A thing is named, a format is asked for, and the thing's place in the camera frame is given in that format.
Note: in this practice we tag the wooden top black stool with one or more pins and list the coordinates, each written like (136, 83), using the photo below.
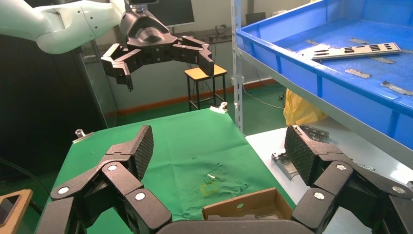
(200, 73)

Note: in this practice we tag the wooden frame phone holder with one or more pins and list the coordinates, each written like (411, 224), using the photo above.
(22, 200)

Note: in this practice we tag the black computer monitor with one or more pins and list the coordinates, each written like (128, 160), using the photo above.
(174, 13)

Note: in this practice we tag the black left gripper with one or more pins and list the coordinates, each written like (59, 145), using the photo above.
(148, 35)

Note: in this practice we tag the glass panel metal frame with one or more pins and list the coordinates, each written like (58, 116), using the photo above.
(96, 97)

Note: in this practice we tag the grey tape strip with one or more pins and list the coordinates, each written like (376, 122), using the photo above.
(357, 73)

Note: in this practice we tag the green table cloth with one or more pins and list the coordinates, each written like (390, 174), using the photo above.
(193, 142)

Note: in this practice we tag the brown cardboard box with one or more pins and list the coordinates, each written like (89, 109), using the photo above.
(258, 202)

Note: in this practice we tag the blue plastic tray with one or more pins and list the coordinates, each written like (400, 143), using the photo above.
(355, 103)

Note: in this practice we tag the small white scrap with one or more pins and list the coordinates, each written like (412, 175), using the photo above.
(211, 176)

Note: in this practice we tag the silver metal IO shield plate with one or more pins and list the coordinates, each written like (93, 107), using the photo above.
(355, 51)

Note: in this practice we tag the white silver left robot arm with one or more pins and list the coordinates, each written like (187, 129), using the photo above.
(64, 25)

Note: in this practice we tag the yellow plastic bag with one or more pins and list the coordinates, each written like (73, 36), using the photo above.
(300, 111)

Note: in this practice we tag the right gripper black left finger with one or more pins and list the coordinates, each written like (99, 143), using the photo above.
(129, 181)

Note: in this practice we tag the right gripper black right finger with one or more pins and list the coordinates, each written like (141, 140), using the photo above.
(322, 168)

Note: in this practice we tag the folded grey metal bracket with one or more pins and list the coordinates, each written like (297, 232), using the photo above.
(317, 133)

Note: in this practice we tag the flat grey metal plate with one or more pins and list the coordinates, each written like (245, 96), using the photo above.
(282, 166)

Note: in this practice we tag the silver binder clip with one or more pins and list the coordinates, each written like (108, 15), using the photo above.
(218, 109)
(82, 137)

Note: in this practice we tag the white metal shelf rack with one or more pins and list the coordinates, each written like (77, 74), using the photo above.
(236, 64)

